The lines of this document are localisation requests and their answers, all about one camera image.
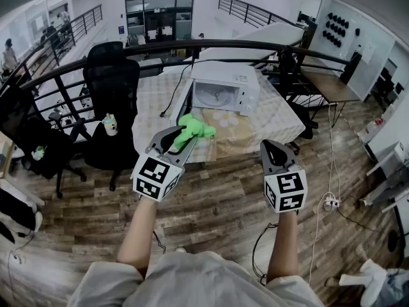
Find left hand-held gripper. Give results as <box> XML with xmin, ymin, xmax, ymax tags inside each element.
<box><xmin>132</xmin><ymin>125</ymin><xmax>199</xmax><ymax>201</ymax></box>

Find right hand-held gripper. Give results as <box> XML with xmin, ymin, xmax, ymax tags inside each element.
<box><xmin>259</xmin><ymin>139</ymin><xmax>308</xmax><ymax>214</ymax></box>

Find person's right forearm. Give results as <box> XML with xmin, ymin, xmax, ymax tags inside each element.
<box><xmin>266</xmin><ymin>211</ymin><xmax>300</xmax><ymax>284</ymax></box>

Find person's left forearm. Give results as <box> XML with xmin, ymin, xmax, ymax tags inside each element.
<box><xmin>116</xmin><ymin>196</ymin><xmax>160</xmax><ymax>279</ymax></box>

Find white microwave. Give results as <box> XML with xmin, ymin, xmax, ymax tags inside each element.
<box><xmin>190</xmin><ymin>61</ymin><xmax>261</xmax><ymax>117</ymax></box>

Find beige flower placemat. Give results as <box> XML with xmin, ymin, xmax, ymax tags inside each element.
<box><xmin>199</xmin><ymin>109</ymin><xmax>256</xmax><ymax>156</ymax></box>

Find checked tablecloth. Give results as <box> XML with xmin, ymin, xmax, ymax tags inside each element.
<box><xmin>132</xmin><ymin>65</ymin><xmax>306</xmax><ymax>164</ymax></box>

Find pastel toy cup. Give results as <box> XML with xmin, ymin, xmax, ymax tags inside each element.
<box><xmin>102</xmin><ymin>113</ymin><xmax>118</xmax><ymax>136</ymax></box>

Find black chair behind table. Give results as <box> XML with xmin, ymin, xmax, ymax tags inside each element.
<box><xmin>277</xmin><ymin>48</ymin><xmax>319</xmax><ymax>140</ymax></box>

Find black mesh office chair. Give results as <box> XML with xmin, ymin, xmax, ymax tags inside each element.
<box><xmin>82</xmin><ymin>42</ymin><xmax>141</xmax><ymax>191</ymax></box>

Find black curved metal railing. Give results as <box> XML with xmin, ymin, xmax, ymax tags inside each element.
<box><xmin>0</xmin><ymin>38</ymin><xmax>362</xmax><ymax>134</ymax></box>

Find white shelving unit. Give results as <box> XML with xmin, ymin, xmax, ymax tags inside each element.
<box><xmin>357</xmin><ymin>94</ymin><xmax>409</xmax><ymax>214</ymax></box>

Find brown wooden side desk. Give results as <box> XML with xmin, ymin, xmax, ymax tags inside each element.
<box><xmin>300</xmin><ymin>68</ymin><xmax>360</xmax><ymax>127</ymax></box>

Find person's light shirt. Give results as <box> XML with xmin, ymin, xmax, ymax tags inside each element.
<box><xmin>66</xmin><ymin>251</ymin><xmax>323</xmax><ymax>307</ymax></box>

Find black framed glass doors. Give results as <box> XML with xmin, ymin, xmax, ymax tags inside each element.
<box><xmin>124</xmin><ymin>0</ymin><xmax>196</xmax><ymax>44</ymax></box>

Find black stair railing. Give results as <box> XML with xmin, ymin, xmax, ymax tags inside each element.
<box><xmin>219</xmin><ymin>0</ymin><xmax>298</xmax><ymax>28</ymax></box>

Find black office chair with armrests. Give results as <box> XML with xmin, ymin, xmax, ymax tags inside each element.
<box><xmin>0</xmin><ymin>84</ymin><xmax>87</xmax><ymax>200</ymax></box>

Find black balcony railing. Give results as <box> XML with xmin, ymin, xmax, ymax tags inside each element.
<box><xmin>19</xmin><ymin>4</ymin><xmax>103</xmax><ymax>76</ymax></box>

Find black power cable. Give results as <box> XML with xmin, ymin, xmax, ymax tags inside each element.
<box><xmin>159</xmin><ymin>61</ymin><xmax>196</xmax><ymax>118</ymax></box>

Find long white cable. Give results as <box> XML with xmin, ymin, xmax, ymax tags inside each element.
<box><xmin>308</xmin><ymin>104</ymin><xmax>341</xmax><ymax>284</ymax></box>

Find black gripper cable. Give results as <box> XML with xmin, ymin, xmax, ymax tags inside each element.
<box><xmin>252</xmin><ymin>224</ymin><xmax>279</xmax><ymax>284</ymax></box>
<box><xmin>152</xmin><ymin>230</ymin><xmax>167</xmax><ymax>255</ymax></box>

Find white stair side wall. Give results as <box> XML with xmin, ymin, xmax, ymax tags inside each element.
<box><xmin>197</xmin><ymin>22</ymin><xmax>304</xmax><ymax>67</ymax></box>

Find group of black wall items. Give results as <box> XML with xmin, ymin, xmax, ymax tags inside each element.
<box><xmin>322</xmin><ymin>11</ymin><xmax>350</xmax><ymax>47</ymax></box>

